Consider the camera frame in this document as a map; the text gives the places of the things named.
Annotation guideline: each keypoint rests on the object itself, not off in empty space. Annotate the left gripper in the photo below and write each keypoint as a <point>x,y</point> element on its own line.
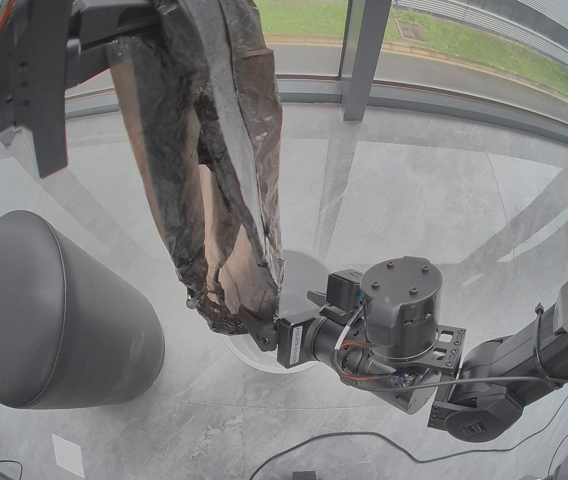
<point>43,68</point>

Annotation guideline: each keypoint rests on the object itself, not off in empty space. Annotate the window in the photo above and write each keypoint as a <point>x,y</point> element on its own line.
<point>359,43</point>

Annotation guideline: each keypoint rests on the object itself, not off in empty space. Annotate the black plastic bag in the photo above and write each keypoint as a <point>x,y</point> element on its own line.
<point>189,68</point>

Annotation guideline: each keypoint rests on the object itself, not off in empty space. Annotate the white trash bin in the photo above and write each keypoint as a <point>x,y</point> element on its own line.
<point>304,273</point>

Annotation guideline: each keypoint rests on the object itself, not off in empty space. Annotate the dark grey round chair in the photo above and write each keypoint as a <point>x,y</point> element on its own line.
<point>38,318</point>

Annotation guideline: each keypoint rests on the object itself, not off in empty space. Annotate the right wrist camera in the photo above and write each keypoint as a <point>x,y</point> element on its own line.
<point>344,288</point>

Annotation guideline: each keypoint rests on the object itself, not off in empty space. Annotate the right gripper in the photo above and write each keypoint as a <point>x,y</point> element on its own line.
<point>314,340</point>

